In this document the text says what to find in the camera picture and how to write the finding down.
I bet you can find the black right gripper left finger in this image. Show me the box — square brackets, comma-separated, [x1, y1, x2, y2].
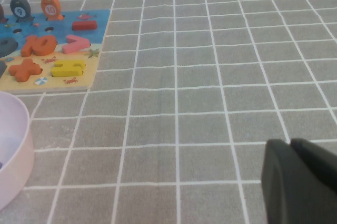
[260, 139, 337, 224]

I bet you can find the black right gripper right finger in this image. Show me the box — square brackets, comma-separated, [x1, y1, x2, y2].
[291, 138, 337, 185]

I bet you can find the ocean print wooden puzzle board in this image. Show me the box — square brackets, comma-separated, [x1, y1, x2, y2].
[0, 9, 111, 94]

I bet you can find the yellow equals sign piece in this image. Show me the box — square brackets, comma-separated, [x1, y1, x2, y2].
[51, 59, 87, 78]

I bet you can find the pink greater-than sign piece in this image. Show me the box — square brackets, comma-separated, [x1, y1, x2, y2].
[62, 34, 91, 54]

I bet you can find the red minus sign piece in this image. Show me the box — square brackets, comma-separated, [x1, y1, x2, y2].
[72, 21, 97, 31]

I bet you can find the pink plastic bowl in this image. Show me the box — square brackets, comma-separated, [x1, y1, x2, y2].
[0, 91, 35, 211]

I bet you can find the orange plus sign piece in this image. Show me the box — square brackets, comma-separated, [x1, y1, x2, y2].
[8, 58, 43, 82]

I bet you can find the orange fish piece number ten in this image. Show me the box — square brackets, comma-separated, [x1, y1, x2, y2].
[41, 0, 65, 22]

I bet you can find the slate fish piece number nine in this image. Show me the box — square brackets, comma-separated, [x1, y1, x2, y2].
[9, 0, 35, 24]

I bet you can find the grey white-grid tablecloth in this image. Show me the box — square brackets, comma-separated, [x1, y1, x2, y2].
[0, 0, 337, 224]

